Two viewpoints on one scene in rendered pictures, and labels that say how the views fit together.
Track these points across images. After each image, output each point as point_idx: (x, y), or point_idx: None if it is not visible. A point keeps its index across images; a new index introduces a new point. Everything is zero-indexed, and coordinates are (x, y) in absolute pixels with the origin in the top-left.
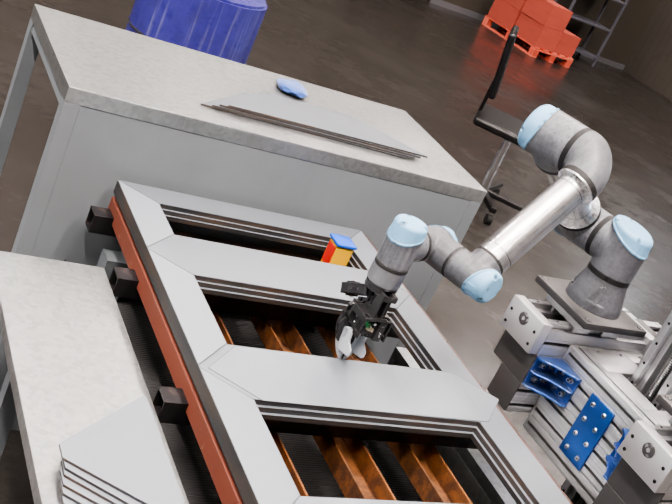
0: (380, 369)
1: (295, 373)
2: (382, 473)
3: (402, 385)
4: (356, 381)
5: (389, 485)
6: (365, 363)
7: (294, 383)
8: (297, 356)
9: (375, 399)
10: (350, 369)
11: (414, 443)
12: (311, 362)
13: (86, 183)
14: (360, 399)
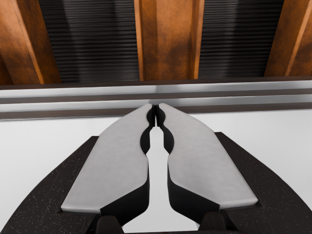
0: (270, 136)
1: (1, 191)
2: (268, 48)
3: (290, 179)
4: (159, 188)
5: (263, 68)
6: (234, 120)
7: (1, 215)
8: (3, 135)
9: (179, 222)
10: (163, 153)
11: None
12: (47, 150)
13: None
14: (143, 226)
